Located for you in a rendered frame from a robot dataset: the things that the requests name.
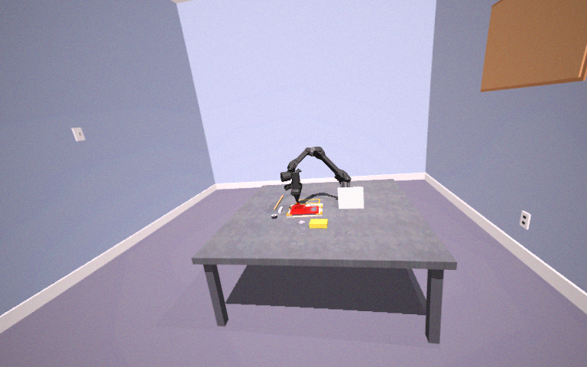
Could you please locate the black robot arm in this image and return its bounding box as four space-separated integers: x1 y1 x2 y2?
280 147 352 190

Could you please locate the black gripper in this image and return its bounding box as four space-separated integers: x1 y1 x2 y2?
290 179 303 203

